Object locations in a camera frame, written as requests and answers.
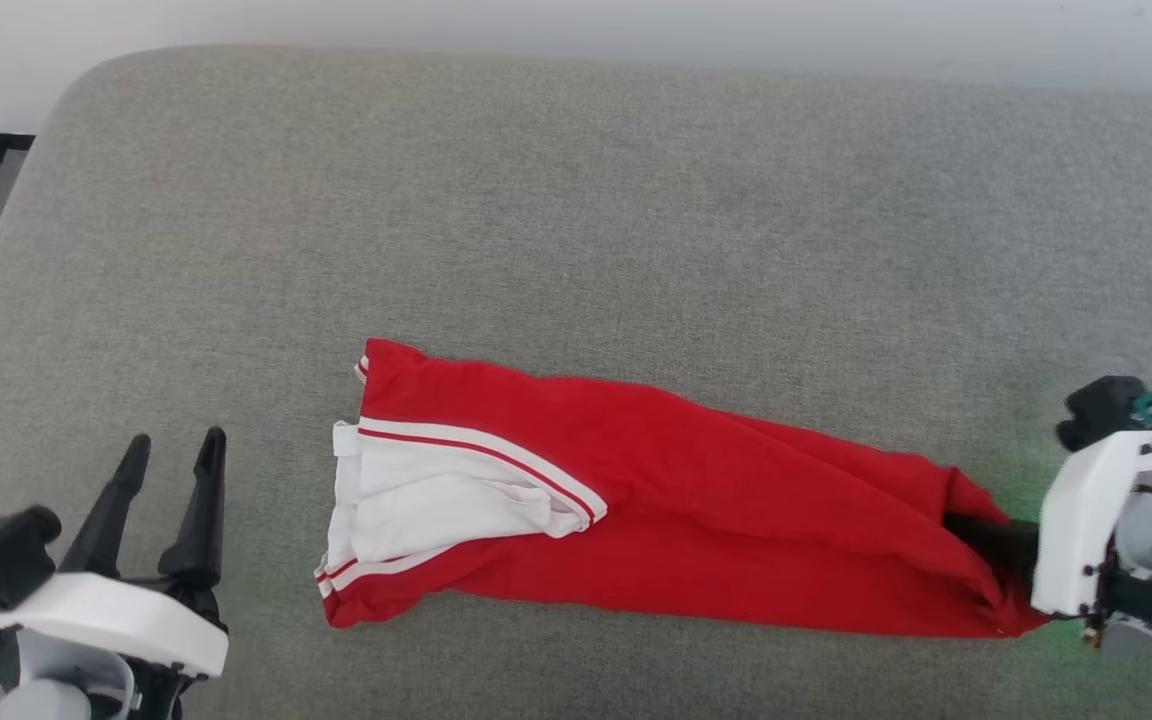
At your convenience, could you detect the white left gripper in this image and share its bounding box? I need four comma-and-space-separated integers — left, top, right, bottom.
0, 427, 231, 720

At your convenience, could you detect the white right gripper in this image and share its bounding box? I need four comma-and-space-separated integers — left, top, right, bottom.
942, 428, 1152, 619

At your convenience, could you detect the red and white basketball jersey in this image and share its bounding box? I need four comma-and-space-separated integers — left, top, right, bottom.
313, 338, 1054, 641

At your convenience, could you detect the grey fabric sofa cushion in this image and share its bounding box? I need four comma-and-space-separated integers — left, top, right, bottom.
0, 45, 1152, 720

